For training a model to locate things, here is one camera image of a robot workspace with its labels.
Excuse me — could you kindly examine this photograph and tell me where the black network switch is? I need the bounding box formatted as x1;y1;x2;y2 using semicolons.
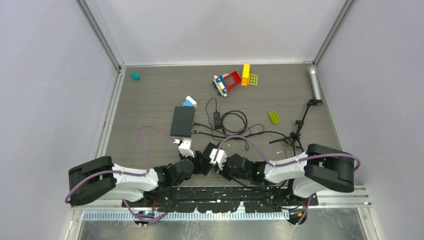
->
201;142;218;166

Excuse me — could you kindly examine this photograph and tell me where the black microphone cable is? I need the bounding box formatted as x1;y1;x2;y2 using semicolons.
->
193;110;249;138

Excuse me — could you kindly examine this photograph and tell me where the black power adapter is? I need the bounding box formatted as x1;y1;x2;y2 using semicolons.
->
213;111;222;130

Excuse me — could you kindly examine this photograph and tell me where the black power adapter cable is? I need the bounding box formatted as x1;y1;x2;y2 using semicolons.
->
204;96;266;152

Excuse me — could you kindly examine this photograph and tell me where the green toy brick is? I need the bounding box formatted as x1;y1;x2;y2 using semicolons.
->
268;111;281;125

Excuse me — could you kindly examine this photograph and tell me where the black mini tripod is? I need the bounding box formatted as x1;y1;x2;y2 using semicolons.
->
269;97;323;155

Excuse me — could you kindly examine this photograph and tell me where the blue white toy brick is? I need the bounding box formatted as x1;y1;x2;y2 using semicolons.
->
182;95;198;108

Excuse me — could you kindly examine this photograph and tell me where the silver microphone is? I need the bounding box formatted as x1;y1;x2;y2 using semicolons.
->
307;65;322;101

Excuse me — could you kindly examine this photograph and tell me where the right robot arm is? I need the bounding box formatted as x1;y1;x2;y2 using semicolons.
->
209;144;361;205

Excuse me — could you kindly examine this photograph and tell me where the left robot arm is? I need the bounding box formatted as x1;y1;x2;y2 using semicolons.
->
65;151;212;207

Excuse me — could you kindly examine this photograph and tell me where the red blue toy vehicle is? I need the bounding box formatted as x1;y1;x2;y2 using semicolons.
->
212;71;242;97

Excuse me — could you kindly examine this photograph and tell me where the lime green grid plate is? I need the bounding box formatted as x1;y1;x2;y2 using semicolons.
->
247;74;258;86

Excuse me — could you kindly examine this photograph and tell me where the yellow toy brick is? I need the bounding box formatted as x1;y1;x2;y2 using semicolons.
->
241;63;251;86

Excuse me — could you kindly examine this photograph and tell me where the teal block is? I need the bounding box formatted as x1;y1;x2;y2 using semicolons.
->
131;72;141;81

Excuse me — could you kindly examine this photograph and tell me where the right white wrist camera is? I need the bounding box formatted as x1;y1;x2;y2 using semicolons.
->
209;148;228;171

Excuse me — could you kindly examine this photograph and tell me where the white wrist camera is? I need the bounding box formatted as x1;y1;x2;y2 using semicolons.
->
178;138;195;158
209;148;228;171

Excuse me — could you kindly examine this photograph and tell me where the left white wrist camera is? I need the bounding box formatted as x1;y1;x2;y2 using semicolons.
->
178;138;195;158

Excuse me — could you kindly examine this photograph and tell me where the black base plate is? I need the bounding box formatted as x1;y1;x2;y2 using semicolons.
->
127;186;308;213

